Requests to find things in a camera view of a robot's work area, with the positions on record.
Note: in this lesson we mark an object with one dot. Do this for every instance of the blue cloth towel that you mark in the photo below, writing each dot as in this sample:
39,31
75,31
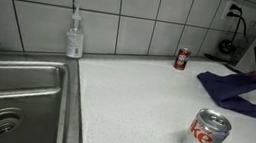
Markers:
230,89

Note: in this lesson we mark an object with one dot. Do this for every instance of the black power plug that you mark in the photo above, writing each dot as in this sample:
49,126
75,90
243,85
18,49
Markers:
235,8

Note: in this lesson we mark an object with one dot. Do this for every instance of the red Dr Pepper can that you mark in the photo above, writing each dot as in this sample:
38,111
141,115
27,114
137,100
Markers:
182,59

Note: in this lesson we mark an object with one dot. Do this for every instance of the silver Diet Coke can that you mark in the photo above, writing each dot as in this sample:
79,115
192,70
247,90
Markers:
204,139

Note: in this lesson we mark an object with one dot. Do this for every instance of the clear soap pump bottle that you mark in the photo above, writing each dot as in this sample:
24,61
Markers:
75,42

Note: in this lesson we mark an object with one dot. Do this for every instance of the stainless steel sink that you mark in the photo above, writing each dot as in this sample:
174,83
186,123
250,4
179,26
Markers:
14,92

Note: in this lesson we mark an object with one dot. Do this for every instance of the sink drain strainer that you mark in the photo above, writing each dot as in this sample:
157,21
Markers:
0,123

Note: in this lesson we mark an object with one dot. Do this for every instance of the white wall outlet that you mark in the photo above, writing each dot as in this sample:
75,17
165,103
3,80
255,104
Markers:
232,10

